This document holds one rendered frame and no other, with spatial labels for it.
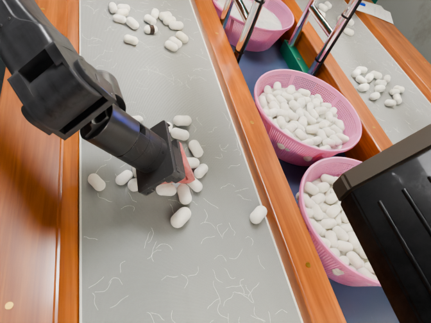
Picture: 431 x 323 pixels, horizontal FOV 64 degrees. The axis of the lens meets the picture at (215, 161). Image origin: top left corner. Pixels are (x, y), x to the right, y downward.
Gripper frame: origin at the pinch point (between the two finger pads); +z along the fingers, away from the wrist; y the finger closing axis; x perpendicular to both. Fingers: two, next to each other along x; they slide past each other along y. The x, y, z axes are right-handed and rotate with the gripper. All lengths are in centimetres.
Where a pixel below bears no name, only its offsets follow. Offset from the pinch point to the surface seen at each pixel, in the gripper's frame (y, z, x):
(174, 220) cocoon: -7.2, -2.2, 2.7
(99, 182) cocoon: -0.2, -10.2, 9.6
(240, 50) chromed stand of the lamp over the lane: 37.1, 13.4, -13.9
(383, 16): 74, 67, -59
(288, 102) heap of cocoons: 25.0, 25.2, -17.5
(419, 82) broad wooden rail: 36, 62, -52
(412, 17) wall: 164, 176, -108
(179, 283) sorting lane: -16.1, -0.9, 4.3
